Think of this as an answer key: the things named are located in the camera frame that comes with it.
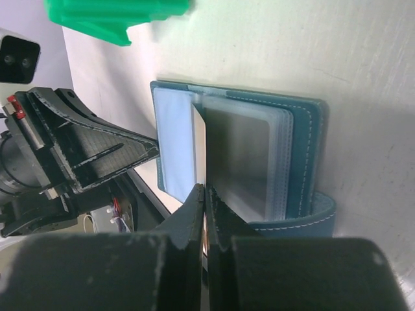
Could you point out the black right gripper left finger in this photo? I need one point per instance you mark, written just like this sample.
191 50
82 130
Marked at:
159 269

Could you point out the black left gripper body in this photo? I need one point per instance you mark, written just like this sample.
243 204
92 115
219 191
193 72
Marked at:
35 194

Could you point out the green plastic bin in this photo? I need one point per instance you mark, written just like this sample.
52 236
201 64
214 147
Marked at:
108 20

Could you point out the black VIP credit card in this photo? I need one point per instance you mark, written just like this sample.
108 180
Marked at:
237 161

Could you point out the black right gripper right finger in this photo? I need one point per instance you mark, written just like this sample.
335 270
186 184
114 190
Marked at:
248 271

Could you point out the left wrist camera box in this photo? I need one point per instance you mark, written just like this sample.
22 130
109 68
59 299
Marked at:
19 58

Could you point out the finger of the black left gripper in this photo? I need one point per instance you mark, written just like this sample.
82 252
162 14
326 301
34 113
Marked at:
90 150

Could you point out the blue leather card holder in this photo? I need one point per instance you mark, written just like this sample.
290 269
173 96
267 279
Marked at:
293 207

